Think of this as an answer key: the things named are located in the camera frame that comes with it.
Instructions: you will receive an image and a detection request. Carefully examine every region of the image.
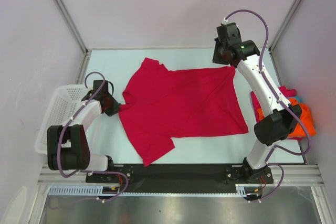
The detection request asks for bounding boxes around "crimson red t shirt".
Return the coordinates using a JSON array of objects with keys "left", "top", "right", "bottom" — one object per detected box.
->
[{"left": 119, "top": 58, "right": 248, "bottom": 166}]

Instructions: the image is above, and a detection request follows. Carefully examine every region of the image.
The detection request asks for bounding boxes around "white perforated plastic basket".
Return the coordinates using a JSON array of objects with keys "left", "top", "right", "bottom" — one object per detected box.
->
[{"left": 35, "top": 84, "right": 88, "bottom": 154}]

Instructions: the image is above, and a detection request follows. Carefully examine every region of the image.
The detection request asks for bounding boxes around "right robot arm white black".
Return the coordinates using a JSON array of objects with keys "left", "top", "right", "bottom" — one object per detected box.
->
[{"left": 213, "top": 20, "right": 302, "bottom": 183}]

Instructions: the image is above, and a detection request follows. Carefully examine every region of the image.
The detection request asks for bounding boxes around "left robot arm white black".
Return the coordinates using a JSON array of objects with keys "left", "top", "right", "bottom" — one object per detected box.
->
[{"left": 47, "top": 80, "right": 121, "bottom": 182}]

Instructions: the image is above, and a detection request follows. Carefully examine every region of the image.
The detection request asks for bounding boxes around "folded magenta t shirt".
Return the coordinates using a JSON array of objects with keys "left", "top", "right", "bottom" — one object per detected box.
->
[{"left": 250, "top": 86, "right": 302, "bottom": 141}]

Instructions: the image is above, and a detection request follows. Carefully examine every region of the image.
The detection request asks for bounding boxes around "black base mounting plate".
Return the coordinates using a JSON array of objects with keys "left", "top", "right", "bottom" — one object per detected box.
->
[{"left": 86, "top": 163, "right": 274, "bottom": 194}]

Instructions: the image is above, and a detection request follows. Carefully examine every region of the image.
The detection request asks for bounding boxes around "folded teal t shirt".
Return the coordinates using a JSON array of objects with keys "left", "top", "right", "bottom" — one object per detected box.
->
[{"left": 293, "top": 96, "right": 302, "bottom": 103}]

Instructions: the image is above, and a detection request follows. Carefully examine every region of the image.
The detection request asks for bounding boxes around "folded orange t shirt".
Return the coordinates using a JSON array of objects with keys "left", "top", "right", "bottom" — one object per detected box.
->
[{"left": 256, "top": 97, "right": 317, "bottom": 138}]

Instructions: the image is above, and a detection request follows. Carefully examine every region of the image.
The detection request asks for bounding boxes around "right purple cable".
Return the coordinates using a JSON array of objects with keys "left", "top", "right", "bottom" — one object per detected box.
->
[{"left": 222, "top": 9, "right": 313, "bottom": 204}]

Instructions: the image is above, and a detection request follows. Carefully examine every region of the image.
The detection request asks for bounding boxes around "white slotted cable duct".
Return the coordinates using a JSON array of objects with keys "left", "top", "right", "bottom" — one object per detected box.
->
[{"left": 48, "top": 185, "right": 247, "bottom": 198}]

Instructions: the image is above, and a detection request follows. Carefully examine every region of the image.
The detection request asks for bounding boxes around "aluminium extrusion rail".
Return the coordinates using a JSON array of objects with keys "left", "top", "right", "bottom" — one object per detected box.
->
[{"left": 37, "top": 165, "right": 324, "bottom": 187}]

